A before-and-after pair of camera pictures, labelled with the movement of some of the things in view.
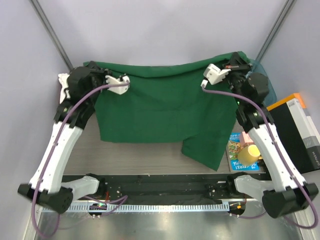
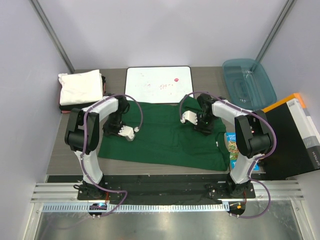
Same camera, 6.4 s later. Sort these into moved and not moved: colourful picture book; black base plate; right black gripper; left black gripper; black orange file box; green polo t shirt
Moved: right black gripper; green polo t shirt; left black gripper
Not moved: black orange file box; colourful picture book; black base plate
